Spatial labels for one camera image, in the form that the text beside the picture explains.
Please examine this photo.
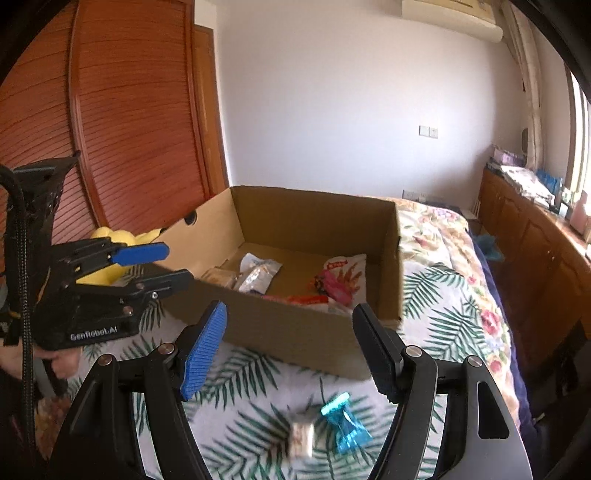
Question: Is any wooden louvered wardrobe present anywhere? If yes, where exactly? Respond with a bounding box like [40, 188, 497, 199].
[1, 1, 228, 243]

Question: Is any brown cracker pack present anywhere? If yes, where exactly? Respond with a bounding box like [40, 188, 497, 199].
[200, 267, 238, 289]

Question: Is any floral quilt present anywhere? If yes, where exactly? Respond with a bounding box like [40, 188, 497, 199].
[394, 199, 520, 421]

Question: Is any person's left hand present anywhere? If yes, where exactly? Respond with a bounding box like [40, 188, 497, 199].
[0, 343, 82, 380]

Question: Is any white orange snack bag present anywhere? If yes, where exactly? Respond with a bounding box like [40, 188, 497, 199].
[233, 253, 283, 295]

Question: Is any beige window curtain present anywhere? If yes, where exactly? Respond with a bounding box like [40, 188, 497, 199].
[501, 1, 544, 171]

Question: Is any small white candy packet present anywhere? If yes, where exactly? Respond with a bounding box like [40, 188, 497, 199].
[287, 416, 315, 460]

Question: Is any yellow plush toy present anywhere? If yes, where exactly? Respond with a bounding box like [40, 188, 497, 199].
[75, 225, 164, 287]

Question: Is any teal foil candy packet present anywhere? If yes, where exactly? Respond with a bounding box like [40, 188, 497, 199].
[321, 392, 373, 454]

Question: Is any wooden sideboard cabinet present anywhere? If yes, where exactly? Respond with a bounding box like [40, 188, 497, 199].
[475, 168, 591, 370]

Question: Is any red white snack packet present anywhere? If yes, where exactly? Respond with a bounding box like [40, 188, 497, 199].
[277, 295, 329, 307]

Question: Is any chicken foot snack packet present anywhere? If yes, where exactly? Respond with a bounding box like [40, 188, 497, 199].
[314, 254, 367, 308]

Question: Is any brown cardboard box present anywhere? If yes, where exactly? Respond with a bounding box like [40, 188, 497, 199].
[145, 186, 404, 380]

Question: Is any white wall switch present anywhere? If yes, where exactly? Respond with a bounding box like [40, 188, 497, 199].
[419, 125, 439, 139]

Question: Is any white air conditioner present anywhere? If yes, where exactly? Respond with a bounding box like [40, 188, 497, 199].
[401, 0, 503, 43]

